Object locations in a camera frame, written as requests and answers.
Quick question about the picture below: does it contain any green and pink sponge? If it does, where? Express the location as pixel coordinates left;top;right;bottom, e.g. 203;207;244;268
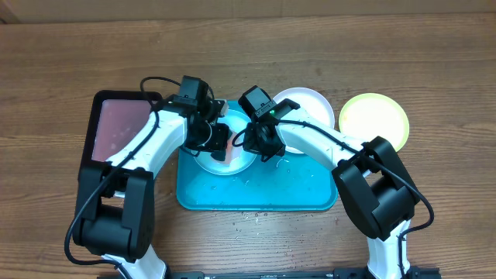
222;131;241;164

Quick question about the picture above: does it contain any light blue plate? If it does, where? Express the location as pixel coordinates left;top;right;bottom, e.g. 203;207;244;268
195;109;257;175

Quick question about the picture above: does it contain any white plate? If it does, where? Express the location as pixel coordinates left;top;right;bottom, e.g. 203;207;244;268
272;87;336;155

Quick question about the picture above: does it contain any yellow-green plate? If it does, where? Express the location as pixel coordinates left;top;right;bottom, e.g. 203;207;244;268
339;93;410;151

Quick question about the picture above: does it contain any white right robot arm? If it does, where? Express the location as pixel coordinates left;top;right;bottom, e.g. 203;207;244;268
238;97;424;278

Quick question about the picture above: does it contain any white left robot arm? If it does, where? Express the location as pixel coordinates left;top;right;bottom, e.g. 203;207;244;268
64;91;228;278

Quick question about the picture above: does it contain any teal plastic tray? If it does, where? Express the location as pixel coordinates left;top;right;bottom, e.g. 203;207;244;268
176;150;338;211

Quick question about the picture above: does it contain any black tray of soapy water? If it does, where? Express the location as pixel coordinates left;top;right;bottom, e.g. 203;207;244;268
77;90;150;182

